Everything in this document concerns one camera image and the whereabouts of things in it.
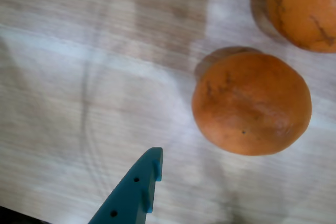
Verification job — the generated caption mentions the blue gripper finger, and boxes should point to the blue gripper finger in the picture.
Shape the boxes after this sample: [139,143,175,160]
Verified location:
[88,147,163,224]

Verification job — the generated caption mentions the small scarred orange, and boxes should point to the small scarred orange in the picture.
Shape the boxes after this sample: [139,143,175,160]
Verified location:
[265,0,336,53]
[191,51,312,156]

